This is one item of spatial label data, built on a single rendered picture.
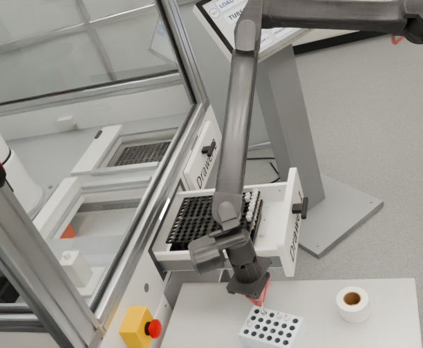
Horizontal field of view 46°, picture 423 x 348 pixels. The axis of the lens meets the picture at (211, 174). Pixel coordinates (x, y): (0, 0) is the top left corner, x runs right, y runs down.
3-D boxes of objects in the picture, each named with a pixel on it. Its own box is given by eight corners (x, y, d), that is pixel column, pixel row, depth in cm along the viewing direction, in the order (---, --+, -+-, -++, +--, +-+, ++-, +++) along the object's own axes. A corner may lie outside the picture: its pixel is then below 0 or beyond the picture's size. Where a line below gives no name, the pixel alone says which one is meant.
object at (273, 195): (296, 197, 136) (291, 180, 133) (285, 268, 117) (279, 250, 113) (164, 208, 150) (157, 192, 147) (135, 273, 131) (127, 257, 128)
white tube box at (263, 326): (306, 328, 111) (303, 317, 109) (293, 360, 105) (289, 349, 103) (257, 315, 117) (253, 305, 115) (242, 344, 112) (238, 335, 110)
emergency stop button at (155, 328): (164, 326, 110) (158, 315, 108) (160, 342, 107) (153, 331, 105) (153, 326, 112) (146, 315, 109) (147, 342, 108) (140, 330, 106)
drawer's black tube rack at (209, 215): (265, 208, 136) (259, 190, 132) (255, 256, 122) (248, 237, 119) (191, 214, 144) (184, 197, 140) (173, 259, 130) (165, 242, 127)
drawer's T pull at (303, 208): (308, 199, 124) (307, 195, 123) (306, 220, 118) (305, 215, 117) (294, 201, 125) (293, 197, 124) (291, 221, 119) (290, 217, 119)
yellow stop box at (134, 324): (160, 324, 113) (149, 304, 109) (150, 353, 108) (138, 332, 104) (141, 324, 115) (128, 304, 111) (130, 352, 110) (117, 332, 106)
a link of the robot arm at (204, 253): (231, 198, 98) (232, 204, 107) (175, 218, 98) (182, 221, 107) (251, 256, 96) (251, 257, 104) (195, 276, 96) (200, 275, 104)
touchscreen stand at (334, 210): (383, 205, 244) (356, 3, 188) (318, 259, 228) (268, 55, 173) (311, 172, 282) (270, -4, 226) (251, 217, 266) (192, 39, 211)
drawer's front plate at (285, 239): (304, 197, 138) (296, 166, 132) (293, 277, 116) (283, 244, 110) (298, 198, 138) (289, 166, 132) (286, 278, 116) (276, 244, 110)
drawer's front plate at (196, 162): (220, 146, 173) (211, 119, 167) (200, 200, 151) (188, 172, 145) (215, 147, 174) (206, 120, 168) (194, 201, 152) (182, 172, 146)
